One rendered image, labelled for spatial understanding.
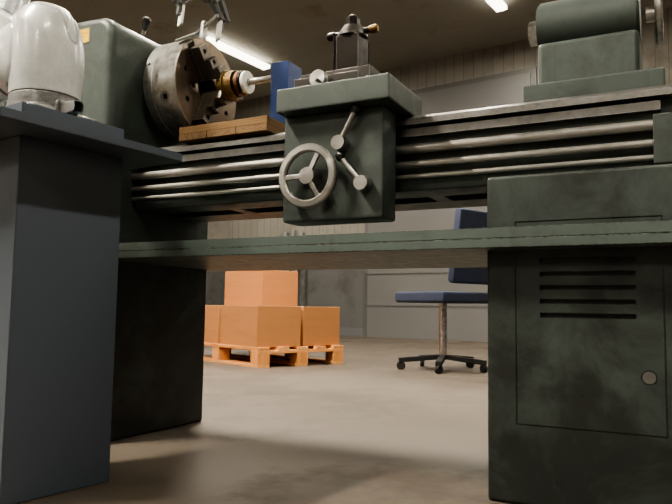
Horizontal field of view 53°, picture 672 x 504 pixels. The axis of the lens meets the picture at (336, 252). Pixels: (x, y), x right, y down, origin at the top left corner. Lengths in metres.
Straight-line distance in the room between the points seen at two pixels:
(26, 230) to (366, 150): 0.75
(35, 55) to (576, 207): 1.19
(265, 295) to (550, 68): 3.71
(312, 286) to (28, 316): 8.92
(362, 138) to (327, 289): 8.56
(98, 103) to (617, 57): 1.41
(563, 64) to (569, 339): 0.65
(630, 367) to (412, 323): 7.95
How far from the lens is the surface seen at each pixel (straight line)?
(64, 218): 1.53
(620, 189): 1.44
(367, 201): 1.55
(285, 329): 4.55
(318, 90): 1.63
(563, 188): 1.45
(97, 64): 2.18
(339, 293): 9.97
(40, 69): 1.64
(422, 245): 1.44
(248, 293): 5.21
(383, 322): 9.52
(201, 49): 2.16
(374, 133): 1.58
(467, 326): 8.95
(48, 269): 1.51
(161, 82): 2.13
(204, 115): 2.12
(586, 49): 1.70
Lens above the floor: 0.39
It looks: 5 degrees up
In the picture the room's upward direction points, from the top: 1 degrees clockwise
